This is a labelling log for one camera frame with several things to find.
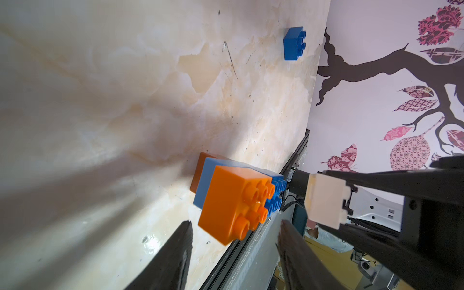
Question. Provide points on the dark blue square brick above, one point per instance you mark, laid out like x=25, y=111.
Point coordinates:
x=294, y=44

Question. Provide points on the orange long brick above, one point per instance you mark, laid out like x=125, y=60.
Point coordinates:
x=235, y=203

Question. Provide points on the brown small brick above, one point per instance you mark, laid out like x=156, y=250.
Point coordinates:
x=199, y=169

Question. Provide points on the small light blue brick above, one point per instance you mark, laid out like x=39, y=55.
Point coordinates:
x=272, y=205

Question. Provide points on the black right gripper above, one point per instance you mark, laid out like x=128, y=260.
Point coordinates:
x=429, y=254

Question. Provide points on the white brick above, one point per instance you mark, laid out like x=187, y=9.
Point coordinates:
x=325, y=196

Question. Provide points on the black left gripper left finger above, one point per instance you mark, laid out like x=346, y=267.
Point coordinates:
x=169, y=268

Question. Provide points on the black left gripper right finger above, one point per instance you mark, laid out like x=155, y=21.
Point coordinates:
x=302, y=269

